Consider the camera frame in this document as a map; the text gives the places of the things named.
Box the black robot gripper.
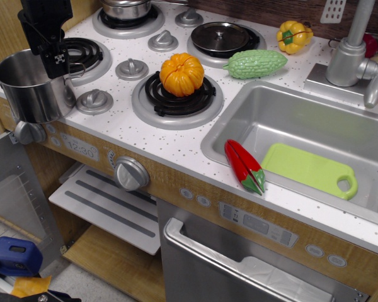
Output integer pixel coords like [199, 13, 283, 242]
[18, 0, 73, 79]

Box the back right burner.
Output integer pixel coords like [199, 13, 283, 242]
[186, 25, 266, 69]

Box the front left black burner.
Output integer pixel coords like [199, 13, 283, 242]
[64, 38, 112, 87]

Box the white slotted spatula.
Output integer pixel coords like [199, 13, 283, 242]
[320, 0, 347, 24]

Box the tall steel pot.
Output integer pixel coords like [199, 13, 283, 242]
[0, 49, 76, 124]

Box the white oven rack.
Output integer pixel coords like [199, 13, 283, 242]
[49, 165, 160, 255]

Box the open oven door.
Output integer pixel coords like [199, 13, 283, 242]
[0, 133, 64, 272]

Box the back left burner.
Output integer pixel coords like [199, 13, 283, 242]
[92, 5, 164, 40]

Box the front right black burner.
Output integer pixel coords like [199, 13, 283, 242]
[132, 72, 224, 130]

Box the steel pot on back burner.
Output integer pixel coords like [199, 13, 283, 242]
[99, 0, 190, 21]

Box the grey oven side knob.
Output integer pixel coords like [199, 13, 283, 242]
[14, 121, 47, 145]

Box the grey toy faucet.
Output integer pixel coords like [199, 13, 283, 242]
[304, 1, 378, 109]

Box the green toy bitter gourd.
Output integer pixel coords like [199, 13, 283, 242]
[222, 50, 288, 79]

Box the steel pot lid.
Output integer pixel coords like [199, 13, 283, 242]
[191, 22, 250, 52]

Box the grey stove knob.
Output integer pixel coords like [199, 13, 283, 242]
[175, 8, 203, 28]
[76, 89, 113, 115]
[147, 30, 179, 52]
[115, 58, 149, 81]

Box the green plastic cutting board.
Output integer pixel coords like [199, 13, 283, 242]
[261, 143, 358, 200]

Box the blue clamp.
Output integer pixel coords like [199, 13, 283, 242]
[0, 237, 43, 277]

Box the grey dishwasher door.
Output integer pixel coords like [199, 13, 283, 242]
[157, 200, 370, 301]

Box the dishwasher control panel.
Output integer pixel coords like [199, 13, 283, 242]
[218, 201, 299, 249]

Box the yellow toy bell pepper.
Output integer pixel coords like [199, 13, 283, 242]
[276, 20, 314, 55]

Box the grey oven dial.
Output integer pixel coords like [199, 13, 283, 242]
[113, 156, 150, 191]

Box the oven clock display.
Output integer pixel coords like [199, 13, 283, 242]
[60, 133, 100, 162]

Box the black burner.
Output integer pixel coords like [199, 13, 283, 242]
[132, 72, 224, 130]
[64, 38, 112, 87]

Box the orange toy pumpkin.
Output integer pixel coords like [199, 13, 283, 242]
[159, 53, 205, 97]

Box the grey toy sink basin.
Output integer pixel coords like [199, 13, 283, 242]
[201, 81, 378, 224]

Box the red toy chili pepper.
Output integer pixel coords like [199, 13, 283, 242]
[224, 139, 265, 196]

